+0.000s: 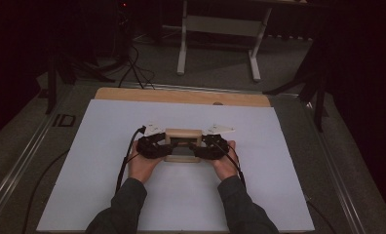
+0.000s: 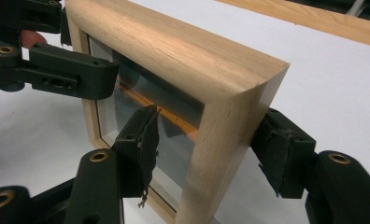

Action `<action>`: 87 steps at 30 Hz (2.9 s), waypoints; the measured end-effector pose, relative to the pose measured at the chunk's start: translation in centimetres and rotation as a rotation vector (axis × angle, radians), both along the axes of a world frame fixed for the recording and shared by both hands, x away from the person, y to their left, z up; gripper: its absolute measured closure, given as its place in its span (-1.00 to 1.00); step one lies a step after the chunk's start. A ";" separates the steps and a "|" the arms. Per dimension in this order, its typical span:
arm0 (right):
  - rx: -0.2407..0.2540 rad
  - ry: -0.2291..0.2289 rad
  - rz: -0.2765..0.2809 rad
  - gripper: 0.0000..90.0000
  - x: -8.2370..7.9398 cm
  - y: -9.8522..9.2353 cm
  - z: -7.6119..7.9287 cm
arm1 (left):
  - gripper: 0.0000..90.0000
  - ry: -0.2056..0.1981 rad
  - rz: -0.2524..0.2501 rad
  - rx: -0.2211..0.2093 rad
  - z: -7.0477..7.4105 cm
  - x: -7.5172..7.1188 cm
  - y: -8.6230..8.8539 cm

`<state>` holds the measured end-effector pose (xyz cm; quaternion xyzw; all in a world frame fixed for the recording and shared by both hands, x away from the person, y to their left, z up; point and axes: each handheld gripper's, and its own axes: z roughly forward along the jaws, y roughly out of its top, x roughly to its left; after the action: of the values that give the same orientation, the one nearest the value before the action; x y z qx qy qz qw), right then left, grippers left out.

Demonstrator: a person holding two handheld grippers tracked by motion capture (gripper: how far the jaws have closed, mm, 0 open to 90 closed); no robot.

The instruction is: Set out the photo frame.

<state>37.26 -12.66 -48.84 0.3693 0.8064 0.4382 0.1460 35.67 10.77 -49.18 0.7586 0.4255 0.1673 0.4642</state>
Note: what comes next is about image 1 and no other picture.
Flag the black floor cables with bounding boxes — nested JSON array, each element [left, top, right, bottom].
[[117, 43, 157, 91]]

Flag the black floor bracket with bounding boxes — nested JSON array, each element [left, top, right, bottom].
[[52, 113, 77, 129]]

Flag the person's right hand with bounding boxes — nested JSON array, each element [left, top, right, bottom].
[[211, 139, 241, 182]]

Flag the person's left hand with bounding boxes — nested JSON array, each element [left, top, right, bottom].
[[128, 139, 164, 185]]

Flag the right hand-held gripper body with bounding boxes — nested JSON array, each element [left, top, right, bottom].
[[193, 124, 236, 161]]

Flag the wooden picture frame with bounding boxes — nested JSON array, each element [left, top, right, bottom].
[[163, 128, 204, 164]]

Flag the black tripod stand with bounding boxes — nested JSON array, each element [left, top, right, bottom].
[[262, 42, 330, 133]]

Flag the black floor cable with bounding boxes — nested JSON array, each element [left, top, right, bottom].
[[305, 198, 338, 234], [19, 147, 71, 234]]

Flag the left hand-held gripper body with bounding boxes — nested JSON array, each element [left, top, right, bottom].
[[135, 122, 170, 160]]

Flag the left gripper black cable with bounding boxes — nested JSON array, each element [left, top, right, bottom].
[[114, 126, 147, 194]]

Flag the white desk frame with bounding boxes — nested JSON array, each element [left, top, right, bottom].
[[176, 0, 307, 83]]

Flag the metal floor rail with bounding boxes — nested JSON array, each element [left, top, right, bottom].
[[298, 98, 367, 234], [0, 105, 65, 225], [126, 81, 301, 98]]

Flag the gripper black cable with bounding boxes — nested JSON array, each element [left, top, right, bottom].
[[114, 126, 147, 194], [214, 139, 248, 189]]

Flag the white table sheet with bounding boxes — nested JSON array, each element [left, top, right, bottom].
[[36, 98, 316, 233]]

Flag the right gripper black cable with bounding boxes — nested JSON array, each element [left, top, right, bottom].
[[214, 139, 248, 189]]

